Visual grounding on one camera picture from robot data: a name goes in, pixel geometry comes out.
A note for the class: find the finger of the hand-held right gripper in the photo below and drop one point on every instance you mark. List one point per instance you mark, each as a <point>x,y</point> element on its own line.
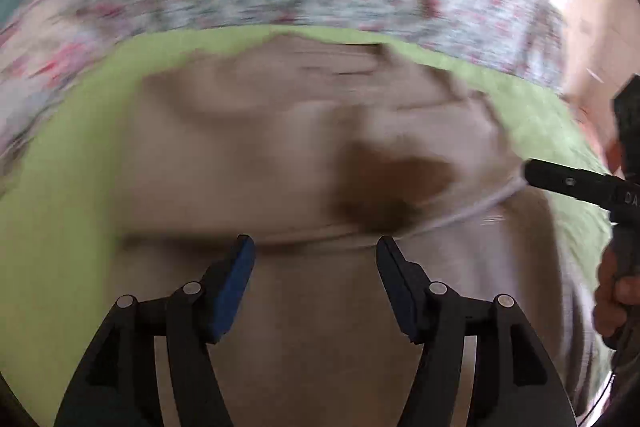
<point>560,179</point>

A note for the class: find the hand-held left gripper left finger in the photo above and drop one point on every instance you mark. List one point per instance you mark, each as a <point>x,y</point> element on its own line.
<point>235,287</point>

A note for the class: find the person's right hand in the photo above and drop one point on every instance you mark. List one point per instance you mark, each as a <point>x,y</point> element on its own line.
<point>612,302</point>

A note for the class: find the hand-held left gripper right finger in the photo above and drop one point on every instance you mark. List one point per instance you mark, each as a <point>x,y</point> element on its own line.
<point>400,292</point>

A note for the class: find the green bed sheet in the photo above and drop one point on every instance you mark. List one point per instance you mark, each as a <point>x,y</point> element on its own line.
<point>60,207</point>

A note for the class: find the beige knit sweater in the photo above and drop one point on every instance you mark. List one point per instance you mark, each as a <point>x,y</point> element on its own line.
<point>250,147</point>

